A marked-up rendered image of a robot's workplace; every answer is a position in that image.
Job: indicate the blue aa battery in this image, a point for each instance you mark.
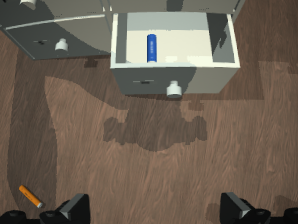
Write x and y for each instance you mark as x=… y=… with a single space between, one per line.
x=151 y=48

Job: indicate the orange battery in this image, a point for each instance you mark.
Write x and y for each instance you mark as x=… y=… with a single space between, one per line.
x=30 y=196

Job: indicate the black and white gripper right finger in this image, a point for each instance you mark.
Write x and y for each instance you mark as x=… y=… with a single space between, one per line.
x=232 y=207

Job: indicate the grey small chest of drawers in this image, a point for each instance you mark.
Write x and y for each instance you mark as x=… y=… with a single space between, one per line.
x=109 y=13

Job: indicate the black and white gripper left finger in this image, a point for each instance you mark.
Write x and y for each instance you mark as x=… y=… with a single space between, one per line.
x=76 y=208

